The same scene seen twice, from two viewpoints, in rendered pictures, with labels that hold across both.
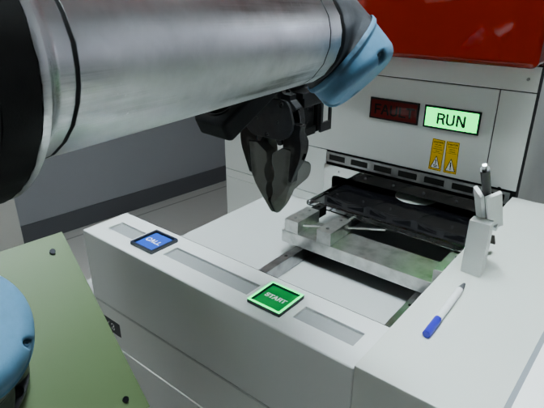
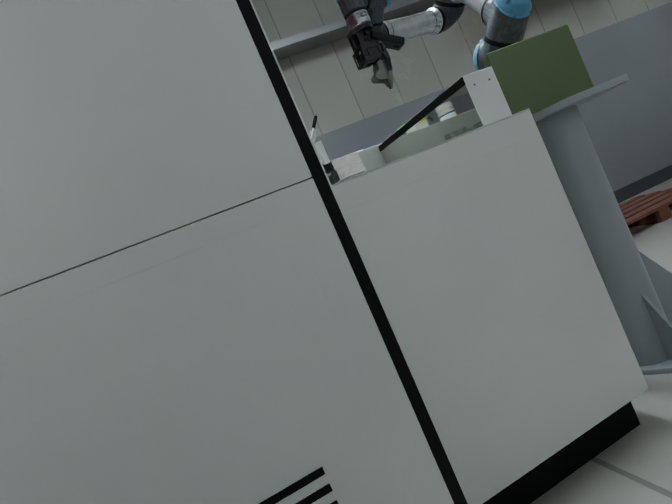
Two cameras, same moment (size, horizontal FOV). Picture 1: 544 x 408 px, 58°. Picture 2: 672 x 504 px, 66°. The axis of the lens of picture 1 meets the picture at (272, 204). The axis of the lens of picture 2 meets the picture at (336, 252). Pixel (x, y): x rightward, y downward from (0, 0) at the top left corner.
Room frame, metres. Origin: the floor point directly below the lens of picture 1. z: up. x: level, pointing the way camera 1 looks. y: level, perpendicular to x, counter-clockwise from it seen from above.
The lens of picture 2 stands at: (2.17, 0.56, 0.70)
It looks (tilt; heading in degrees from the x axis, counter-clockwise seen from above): 1 degrees down; 212
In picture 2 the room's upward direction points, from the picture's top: 23 degrees counter-clockwise
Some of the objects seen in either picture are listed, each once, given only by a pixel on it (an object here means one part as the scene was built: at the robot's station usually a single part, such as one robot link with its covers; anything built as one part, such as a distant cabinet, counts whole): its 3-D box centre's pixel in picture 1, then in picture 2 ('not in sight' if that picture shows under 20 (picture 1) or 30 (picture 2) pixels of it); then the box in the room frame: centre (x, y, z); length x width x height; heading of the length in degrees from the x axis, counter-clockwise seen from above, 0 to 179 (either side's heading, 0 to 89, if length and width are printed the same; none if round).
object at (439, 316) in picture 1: (446, 307); not in sight; (0.53, -0.23, 0.97); 0.14 x 0.01 x 0.01; 142
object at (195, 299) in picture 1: (212, 308); (435, 133); (0.64, 0.09, 0.89); 0.55 x 0.09 x 0.14; 51
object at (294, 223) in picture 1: (302, 219); (343, 162); (0.95, -0.07, 0.89); 0.08 x 0.03 x 0.03; 141
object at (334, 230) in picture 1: (333, 230); not in sight; (0.90, -0.13, 0.89); 0.08 x 0.03 x 0.03; 141
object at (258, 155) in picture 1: (274, 170); (383, 74); (0.58, 0.00, 1.14); 0.06 x 0.03 x 0.09; 141
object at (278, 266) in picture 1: (298, 253); not in sight; (0.91, -0.06, 0.84); 0.50 x 0.02 x 0.03; 141
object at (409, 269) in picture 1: (366, 254); (331, 186); (0.85, -0.19, 0.87); 0.36 x 0.08 x 0.03; 51
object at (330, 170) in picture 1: (403, 201); not in sight; (1.05, -0.31, 0.89); 0.44 x 0.02 x 0.10; 51
